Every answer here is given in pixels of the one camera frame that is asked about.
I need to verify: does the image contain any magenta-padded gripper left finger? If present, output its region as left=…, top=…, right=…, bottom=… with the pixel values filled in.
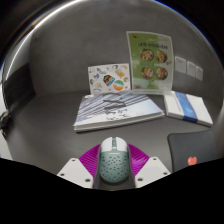
left=56, top=143, right=102, bottom=190

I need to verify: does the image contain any large grey striped book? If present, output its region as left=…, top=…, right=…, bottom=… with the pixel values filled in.
left=72, top=90, right=166, bottom=133

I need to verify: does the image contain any mint green perforated computer mouse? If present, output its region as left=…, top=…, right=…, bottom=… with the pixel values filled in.
left=99, top=136, right=130, bottom=184

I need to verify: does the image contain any white book with blue band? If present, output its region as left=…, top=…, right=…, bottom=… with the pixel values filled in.
left=163, top=90, right=214, bottom=128

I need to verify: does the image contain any white sticker sheet card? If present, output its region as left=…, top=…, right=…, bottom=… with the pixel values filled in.
left=87, top=63, right=132, bottom=96

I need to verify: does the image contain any green menu sign stand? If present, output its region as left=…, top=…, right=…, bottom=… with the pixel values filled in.
left=125, top=30, right=175, bottom=96

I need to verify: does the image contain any white wall socket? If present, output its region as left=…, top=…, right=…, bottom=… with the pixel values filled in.
left=186, top=60, right=198, bottom=78
left=174, top=55, right=188, bottom=75
left=195, top=65, right=204, bottom=82

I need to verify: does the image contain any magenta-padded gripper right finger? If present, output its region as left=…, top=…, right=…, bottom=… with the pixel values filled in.
left=127, top=143, right=172, bottom=190

